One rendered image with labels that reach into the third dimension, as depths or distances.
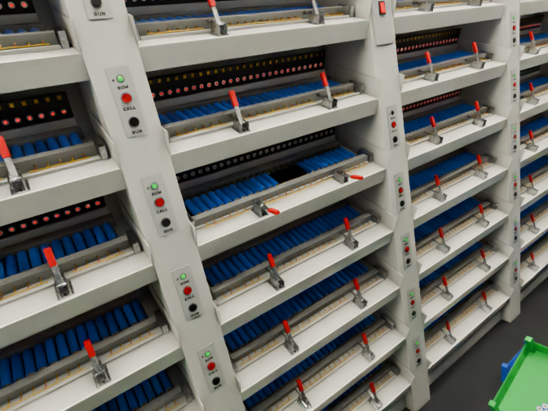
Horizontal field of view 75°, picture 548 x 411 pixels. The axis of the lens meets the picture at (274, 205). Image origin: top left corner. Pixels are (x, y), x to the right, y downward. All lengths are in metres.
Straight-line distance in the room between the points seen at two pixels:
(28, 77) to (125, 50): 0.16
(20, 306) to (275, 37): 0.73
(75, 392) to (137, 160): 0.47
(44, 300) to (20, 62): 0.40
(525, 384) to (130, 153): 1.50
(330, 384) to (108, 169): 0.89
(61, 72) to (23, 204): 0.23
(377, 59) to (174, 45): 0.56
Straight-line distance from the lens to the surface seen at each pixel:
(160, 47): 0.76
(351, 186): 1.02
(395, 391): 1.49
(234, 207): 0.86
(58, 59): 0.73
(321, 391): 1.22
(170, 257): 0.77
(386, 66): 1.11
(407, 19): 1.21
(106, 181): 0.73
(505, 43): 1.67
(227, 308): 0.90
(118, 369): 0.87
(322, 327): 1.11
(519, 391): 1.68
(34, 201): 0.72
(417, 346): 1.45
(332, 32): 0.99
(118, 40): 0.75
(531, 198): 1.97
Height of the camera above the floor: 1.22
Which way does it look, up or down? 17 degrees down
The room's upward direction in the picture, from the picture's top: 12 degrees counter-clockwise
